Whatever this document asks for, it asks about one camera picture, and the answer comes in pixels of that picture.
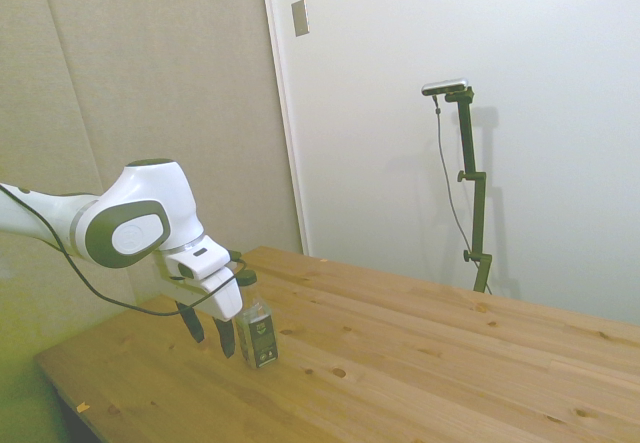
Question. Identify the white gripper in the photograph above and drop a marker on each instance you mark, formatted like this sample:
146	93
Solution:
222	295

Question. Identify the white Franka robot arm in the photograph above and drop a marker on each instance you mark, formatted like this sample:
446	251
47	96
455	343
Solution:
135	213

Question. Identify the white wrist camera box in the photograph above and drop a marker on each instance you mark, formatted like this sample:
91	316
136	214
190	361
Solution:
197	260

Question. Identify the grey wall plate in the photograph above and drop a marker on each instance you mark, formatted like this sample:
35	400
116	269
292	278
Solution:
300	18

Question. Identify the clear bottle with dark label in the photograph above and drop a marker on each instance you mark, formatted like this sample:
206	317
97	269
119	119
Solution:
256	335

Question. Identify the silver exterior camera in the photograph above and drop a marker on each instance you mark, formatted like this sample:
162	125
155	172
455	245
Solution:
444	85

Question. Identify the black camera stand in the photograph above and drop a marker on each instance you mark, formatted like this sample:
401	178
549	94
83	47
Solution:
472	188

